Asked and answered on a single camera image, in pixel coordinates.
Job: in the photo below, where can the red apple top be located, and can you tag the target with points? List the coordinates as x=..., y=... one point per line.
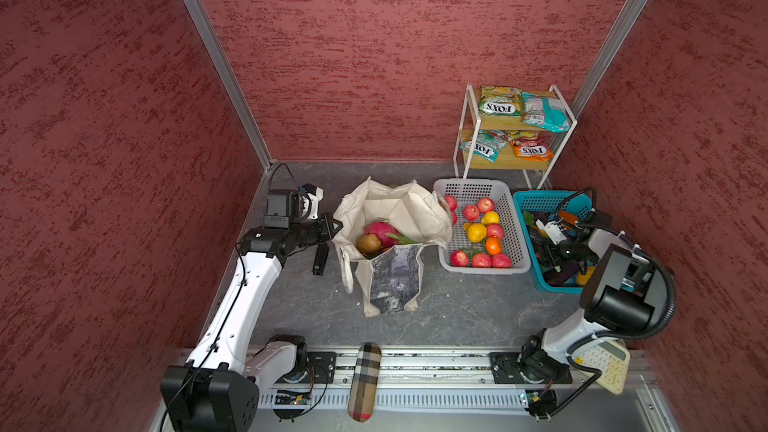
x=485, y=205

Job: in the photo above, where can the orange Fox's candy bag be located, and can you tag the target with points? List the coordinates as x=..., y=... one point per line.
x=531, y=150

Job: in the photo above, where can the white wooden shelf rack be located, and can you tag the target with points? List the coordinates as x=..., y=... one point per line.
x=471, y=122

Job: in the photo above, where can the yellow Fox's candy bag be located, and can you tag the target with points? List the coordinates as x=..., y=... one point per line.
x=501, y=101

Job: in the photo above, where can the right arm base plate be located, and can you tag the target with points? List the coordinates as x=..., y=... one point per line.
x=510, y=368

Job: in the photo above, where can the aluminium rail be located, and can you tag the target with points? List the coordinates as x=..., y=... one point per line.
x=458, y=367

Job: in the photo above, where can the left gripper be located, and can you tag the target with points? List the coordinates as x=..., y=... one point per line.
x=326, y=232

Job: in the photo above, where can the brown kiwi fruit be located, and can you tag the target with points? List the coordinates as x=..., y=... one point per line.
x=369, y=245

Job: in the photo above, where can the black remote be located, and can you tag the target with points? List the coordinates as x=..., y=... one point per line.
x=320, y=259

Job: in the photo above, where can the teal snack bag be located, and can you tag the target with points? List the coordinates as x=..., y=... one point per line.
x=549, y=114

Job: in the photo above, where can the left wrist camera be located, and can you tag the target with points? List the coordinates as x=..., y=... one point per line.
x=290, y=206

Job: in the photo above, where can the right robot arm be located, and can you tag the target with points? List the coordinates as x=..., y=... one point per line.
x=629, y=296

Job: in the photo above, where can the orange tangerine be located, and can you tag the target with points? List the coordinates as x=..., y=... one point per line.
x=493, y=246

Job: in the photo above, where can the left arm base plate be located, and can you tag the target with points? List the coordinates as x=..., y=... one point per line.
x=319, y=368

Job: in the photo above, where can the plaid pouch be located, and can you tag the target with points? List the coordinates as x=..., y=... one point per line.
x=363, y=390

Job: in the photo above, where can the cream calculator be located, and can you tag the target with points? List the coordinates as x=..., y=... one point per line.
x=612, y=359

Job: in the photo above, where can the red apple front left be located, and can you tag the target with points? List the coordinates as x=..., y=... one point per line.
x=460, y=259

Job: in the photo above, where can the green Fox's candy bag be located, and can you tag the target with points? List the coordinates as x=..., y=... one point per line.
x=488, y=144

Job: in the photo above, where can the pink dragon fruit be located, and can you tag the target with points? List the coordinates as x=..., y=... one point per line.
x=388, y=234

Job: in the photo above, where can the yellow lemon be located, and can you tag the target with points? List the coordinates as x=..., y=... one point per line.
x=476, y=232

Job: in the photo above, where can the teal plastic basket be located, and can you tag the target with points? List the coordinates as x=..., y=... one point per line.
x=582, y=204

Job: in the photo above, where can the red apple front right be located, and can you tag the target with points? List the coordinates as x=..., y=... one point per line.
x=501, y=261

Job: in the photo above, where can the cream canvas tote bag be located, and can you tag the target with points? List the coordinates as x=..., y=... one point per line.
x=390, y=282

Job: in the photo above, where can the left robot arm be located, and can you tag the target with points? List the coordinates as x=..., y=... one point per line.
x=218, y=388

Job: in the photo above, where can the red apple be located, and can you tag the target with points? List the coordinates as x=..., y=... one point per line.
x=501, y=261
x=460, y=259
x=485, y=205

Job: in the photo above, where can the white plastic basket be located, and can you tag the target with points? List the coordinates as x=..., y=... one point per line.
x=487, y=235

